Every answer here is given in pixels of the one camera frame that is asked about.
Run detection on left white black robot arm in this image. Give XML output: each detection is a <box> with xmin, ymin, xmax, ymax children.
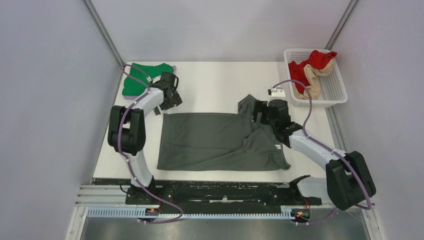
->
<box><xmin>107</xmin><ymin>72</ymin><xmax>182</xmax><ymax>204</ymax></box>

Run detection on folded green t shirt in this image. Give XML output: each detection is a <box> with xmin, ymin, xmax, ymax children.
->
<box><xmin>121</xmin><ymin>62</ymin><xmax>174</xmax><ymax>98</ymax></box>

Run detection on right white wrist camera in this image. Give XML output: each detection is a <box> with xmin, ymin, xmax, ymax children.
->
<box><xmin>267</xmin><ymin>87</ymin><xmax>286</xmax><ymax>99</ymax></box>

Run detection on red t shirt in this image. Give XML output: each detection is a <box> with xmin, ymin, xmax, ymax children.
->
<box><xmin>287</xmin><ymin>49</ymin><xmax>338</xmax><ymax>95</ymax></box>

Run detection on dark grey t shirt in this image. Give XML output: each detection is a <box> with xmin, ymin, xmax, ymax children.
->
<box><xmin>157</xmin><ymin>94</ymin><xmax>291</xmax><ymax>172</ymax></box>

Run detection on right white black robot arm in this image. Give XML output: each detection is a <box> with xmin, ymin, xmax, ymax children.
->
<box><xmin>252</xmin><ymin>99</ymin><xmax>377</xmax><ymax>210</ymax></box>

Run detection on left aluminium frame post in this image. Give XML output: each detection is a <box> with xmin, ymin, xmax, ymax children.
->
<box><xmin>82</xmin><ymin>0</ymin><xmax>125</xmax><ymax>70</ymax></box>

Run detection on aluminium frame post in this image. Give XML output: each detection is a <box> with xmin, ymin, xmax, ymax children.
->
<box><xmin>325</xmin><ymin>0</ymin><xmax>360</xmax><ymax>50</ymax></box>
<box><xmin>82</xmin><ymin>0</ymin><xmax>125</xmax><ymax>70</ymax></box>

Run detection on beige t shirt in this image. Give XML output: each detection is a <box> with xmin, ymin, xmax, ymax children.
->
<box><xmin>293</xmin><ymin>56</ymin><xmax>335</xmax><ymax>101</ymax></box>

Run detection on right aluminium frame post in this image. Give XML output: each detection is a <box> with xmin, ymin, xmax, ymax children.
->
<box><xmin>325</xmin><ymin>0</ymin><xmax>360</xmax><ymax>50</ymax></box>

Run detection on white slotted cable duct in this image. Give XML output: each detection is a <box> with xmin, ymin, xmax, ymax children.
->
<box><xmin>86</xmin><ymin>206</ymin><xmax>306</xmax><ymax>221</ymax></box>

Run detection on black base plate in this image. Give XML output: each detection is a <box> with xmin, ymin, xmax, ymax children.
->
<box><xmin>92</xmin><ymin>178</ymin><xmax>323</xmax><ymax>215</ymax></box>

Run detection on aluminium front rail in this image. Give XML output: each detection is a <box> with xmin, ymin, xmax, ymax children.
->
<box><xmin>76</xmin><ymin>185</ymin><xmax>331</xmax><ymax>211</ymax></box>

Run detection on white plastic basket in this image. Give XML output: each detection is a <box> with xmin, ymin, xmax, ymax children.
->
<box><xmin>283</xmin><ymin>48</ymin><xmax>348</xmax><ymax>108</ymax></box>

